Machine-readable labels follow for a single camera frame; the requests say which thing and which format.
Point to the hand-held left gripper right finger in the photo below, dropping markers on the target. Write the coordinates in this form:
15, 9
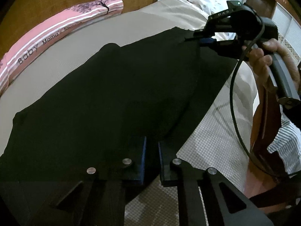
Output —
161, 158

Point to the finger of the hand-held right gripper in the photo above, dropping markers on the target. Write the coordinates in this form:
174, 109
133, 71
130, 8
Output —
204, 30
208, 41

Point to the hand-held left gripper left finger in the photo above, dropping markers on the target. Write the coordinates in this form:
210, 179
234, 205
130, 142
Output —
142, 160

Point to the black pants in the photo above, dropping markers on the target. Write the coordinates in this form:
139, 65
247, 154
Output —
105, 98

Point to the person's right hand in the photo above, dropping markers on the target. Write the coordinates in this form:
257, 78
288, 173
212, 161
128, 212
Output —
259, 61

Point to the person's striped shirt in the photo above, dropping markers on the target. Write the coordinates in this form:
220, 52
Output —
289, 141

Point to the pink striped tree-print pillow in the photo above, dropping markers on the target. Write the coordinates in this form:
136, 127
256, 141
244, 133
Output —
47, 33
2, 77

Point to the brown wooden bed frame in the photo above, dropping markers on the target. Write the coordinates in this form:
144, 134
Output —
263, 127

